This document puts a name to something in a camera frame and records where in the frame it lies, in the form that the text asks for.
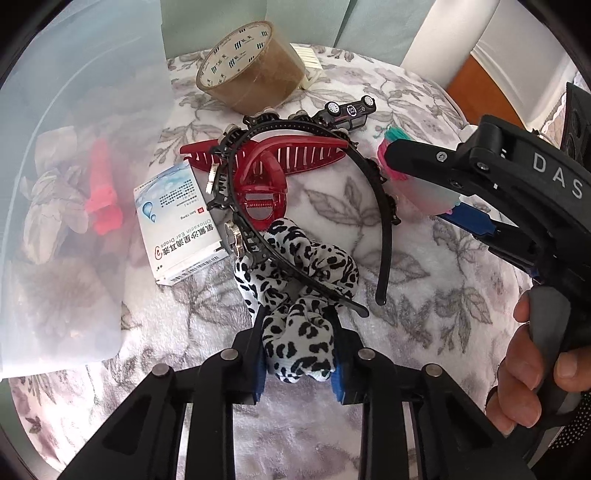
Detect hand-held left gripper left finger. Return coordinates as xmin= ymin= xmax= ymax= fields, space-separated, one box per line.
xmin=60 ymin=305 xmax=271 ymax=480

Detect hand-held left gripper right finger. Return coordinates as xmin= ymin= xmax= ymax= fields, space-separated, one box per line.
xmin=323 ymin=314 xmax=536 ymax=480

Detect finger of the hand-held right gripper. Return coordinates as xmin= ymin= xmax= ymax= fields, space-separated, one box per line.
xmin=385 ymin=140 xmax=490 ymax=195
xmin=436 ymin=205 xmax=536 ymax=264

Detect leopard print scrunchie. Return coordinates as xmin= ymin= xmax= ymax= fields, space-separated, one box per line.
xmin=232 ymin=218 xmax=361 ymax=384

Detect black toothed headband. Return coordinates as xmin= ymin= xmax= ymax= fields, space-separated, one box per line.
xmin=205 ymin=111 xmax=402 ymax=319

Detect red hair claw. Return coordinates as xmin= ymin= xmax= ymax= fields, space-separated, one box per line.
xmin=179 ymin=134 xmax=349 ymax=232

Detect white blue medicine box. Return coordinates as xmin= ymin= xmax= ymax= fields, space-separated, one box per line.
xmin=134 ymin=161 xmax=232 ymax=284

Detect pink hair clip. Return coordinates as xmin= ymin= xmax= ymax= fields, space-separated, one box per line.
xmin=85 ymin=138 xmax=123 ymax=236

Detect clear plastic container blue latches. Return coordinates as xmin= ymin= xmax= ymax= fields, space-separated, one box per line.
xmin=0 ymin=0 xmax=178 ymax=377

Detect person's right hand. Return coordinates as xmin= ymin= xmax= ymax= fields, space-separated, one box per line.
xmin=487 ymin=291 xmax=591 ymax=430

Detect black toy car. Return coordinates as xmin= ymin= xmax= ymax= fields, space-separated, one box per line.
xmin=314 ymin=95 xmax=377 ymax=132

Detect white headboard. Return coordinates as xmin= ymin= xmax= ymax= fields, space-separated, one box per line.
xmin=402 ymin=0 xmax=504 ymax=88

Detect green curtain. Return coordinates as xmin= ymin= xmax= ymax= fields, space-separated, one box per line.
xmin=161 ymin=0 xmax=435 ymax=63

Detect brown packing tape roll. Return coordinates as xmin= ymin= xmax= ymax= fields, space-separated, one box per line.
xmin=196 ymin=21 xmax=308 ymax=116

